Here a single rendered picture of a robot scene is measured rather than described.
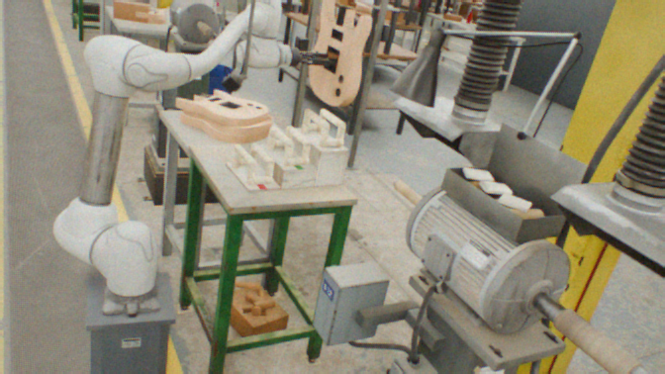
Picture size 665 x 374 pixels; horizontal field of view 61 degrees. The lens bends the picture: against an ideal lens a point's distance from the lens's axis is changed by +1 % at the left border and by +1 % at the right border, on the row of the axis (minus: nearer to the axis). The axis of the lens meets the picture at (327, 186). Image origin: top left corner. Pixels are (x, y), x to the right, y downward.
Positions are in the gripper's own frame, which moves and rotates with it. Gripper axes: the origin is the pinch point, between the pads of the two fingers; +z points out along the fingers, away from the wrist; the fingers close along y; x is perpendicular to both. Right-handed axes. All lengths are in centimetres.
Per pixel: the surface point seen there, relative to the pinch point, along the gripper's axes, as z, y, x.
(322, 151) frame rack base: -4.4, 13.8, -36.1
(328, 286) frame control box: -50, 98, -38
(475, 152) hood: -10, 99, 0
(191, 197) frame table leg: -43, -31, -78
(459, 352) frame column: -26, 127, -43
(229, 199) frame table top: -46, 18, -53
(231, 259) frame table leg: -44, 24, -78
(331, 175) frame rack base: 2.6, 13.8, -47.7
